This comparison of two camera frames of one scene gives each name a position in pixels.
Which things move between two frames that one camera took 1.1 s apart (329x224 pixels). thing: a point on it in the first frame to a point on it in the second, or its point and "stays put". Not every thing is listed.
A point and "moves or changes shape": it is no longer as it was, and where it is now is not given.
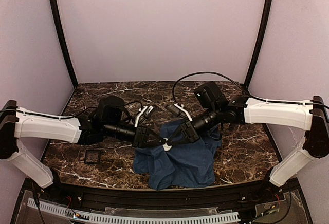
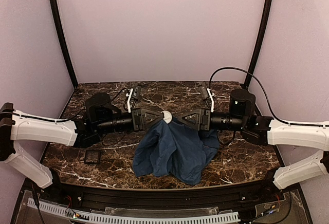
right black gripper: x=190 y=132 to x=204 y=119
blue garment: x=187 y=165 moves or changes shape
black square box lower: x=92 y=156 stays put
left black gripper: x=140 y=136 to x=136 y=119
